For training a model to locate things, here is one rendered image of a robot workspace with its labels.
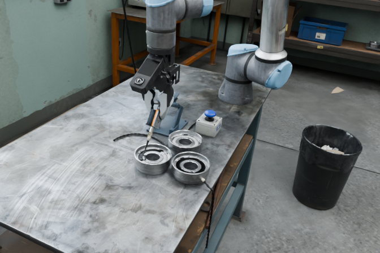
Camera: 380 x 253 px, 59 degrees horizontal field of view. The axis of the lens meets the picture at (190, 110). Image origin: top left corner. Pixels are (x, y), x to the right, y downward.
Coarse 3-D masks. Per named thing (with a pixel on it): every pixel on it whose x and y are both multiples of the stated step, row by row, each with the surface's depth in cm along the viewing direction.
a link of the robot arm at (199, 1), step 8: (184, 0) 83; (192, 0) 84; (200, 0) 86; (208, 0) 88; (192, 8) 85; (200, 8) 87; (208, 8) 89; (184, 16) 85; (192, 16) 87; (200, 16) 90
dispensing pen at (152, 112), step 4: (152, 112) 94; (152, 116) 94; (148, 120) 94; (152, 120) 93; (148, 124) 94; (152, 128) 95; (152, 132) 95; (148, 136) 95; (148, 140) 94; (144, 152) 94
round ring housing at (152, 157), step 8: (152, 144) 98; (136, 152) 95; (152, 152) 96; (168, 152) 97; (136, 160) 91; (144, 160) 92; (152, 160) 97; (160, 160) 93; (168, 160) 91; (144, 168) 90; (152, 168) 90; (160, 168) 90
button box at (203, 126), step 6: (198, 120) 112; (204, 120) 113; (210, 120) 113; (216, 120) 114; (198, 126) 113; (204, 126) 112; (210, 126) 111; (216, 126) 111; (198, 132) 114; (204, 132) 113; (210, 132) 112; (216, 132) 113
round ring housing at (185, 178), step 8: (184, 152) 95; (192, 152) 96; (176, 160) 94; (184, 160) 94; (192, 160) 94; (208, 160) 93; (176, 168) 88; (184, 168) 91; (192, 168) 95; (200, 168) 91; (208, 168) 90; (176, 176) 89; (184, 176) 87; (192, 176) 87; (200, 176) 88; (192, 184) 89
